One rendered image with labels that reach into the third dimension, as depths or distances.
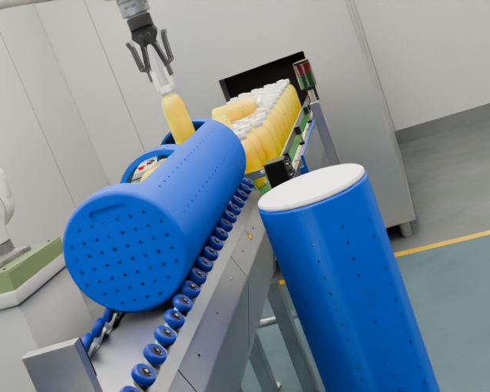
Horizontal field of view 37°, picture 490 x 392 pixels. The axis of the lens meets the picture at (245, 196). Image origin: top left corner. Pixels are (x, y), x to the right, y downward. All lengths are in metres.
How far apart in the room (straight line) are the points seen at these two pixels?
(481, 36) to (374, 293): 4.75
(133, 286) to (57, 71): 5.72
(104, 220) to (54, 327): 0.73
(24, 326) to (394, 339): 1.03
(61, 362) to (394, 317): 0.89
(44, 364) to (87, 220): 0.45
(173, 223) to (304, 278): 0.39
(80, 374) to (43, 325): 0.99
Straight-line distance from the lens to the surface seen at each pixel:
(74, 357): 1.27
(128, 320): 1.75
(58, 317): 2.32
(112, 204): 1.61
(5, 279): 2.18
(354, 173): 1.81
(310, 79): 2.77
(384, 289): 1.84
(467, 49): 6.42
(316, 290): 1.81
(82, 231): 1.66
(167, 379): 1.39
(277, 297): 2.53
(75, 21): 7.20
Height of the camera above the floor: 1.47
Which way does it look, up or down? 12 degrees down
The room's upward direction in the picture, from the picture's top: 21 degrees counter-clockwise
